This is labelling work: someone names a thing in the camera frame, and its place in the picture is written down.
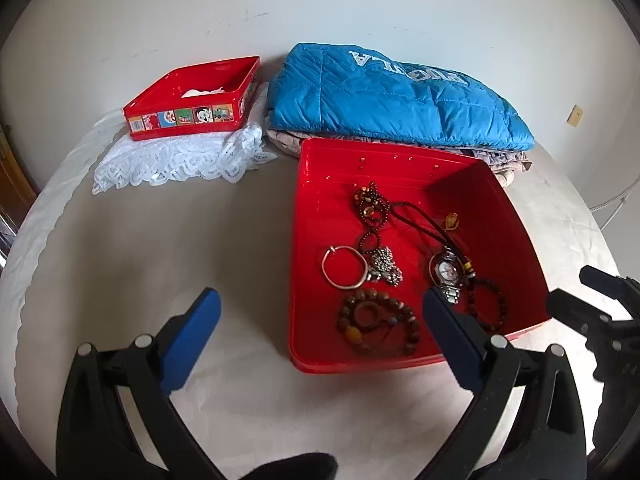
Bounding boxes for silver chain necklace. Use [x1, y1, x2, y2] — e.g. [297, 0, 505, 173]
[366, 246, 404, 287]

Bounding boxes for black cord yellow bead necklace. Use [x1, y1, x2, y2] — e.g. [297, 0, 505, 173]
[387, 200, 476, 281]

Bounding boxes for silver wristwatch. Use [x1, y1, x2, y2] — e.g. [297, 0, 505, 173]
[428, 247, 464, 304]

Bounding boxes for amber pendant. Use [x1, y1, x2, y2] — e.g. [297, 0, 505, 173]
[445, 214, 459, 231]

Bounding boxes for folded beige grey clothes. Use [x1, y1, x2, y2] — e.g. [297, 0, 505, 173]
[266, 128, 533, 188]

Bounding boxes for red plastic tray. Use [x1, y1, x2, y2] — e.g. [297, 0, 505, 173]
[288, 139, 549, 374]

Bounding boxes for silver bangle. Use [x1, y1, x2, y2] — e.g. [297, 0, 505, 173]
[321, 245, 369, 290]

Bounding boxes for white lace cloth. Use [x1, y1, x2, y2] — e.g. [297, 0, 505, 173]
[92, 84, 277, 195]

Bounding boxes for wooden furniture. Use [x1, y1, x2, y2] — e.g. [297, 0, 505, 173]
[0, 131, 37, 269]

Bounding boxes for white cloth in tin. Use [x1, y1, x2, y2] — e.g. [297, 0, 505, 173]
[181, 87, 224, 99]

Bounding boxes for blue puffer jacket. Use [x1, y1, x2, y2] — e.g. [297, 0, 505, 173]
[268, 44, 535, 152]

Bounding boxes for white cable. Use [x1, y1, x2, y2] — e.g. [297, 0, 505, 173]
[588, 179, 640, 229]

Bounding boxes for brown wooden bead bracelet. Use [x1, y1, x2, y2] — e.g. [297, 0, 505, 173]
[336, 288, 422, 359]

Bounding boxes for beige wall socket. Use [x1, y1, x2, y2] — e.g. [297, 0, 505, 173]
[566, 105, 584, 127]

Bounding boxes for dark red bead necklace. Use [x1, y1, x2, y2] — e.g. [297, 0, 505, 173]
[354, 182, 396, 256]

